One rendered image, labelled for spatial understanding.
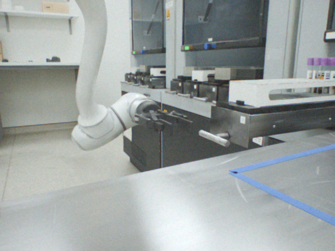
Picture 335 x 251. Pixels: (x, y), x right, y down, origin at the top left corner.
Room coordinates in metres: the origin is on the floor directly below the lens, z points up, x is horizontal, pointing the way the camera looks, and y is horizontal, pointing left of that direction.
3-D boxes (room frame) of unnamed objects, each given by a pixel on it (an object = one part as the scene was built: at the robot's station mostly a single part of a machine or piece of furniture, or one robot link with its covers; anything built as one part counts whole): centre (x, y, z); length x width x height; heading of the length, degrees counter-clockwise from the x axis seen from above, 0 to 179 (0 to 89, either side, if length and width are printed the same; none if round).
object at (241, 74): (1.14, -0.32, 0.85); 0.12 x 0.02 x 0.06; 26
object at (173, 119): (0.80, -0.01, 0.75); 0.11 x 0.01 x 0.04; 41
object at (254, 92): (0.69, -0.30, 0.83); 0.30 x 0.10 x 0.06; 115
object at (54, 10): (3.61, 1.34, 1.52); 0.29 x 0.22 x 0.12; 114
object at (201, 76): (1.46, -0.28, 0.83); 0.30 x 0.10 x 0.06; 115
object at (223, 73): (1.28, -0.26, 0.85); 0.12 x 0.02 x 0.06; 26
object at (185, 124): (0.73, -0.05, 0.75); 0.07 x 0.01 x 0.03; 25
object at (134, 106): (0.92, 0.07, 0.75); 0.09 x 0.06 x 0.09; 115
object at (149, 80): (2.02, -0.16, 0.78); 0.73 x 0.14 x 0.09; 115
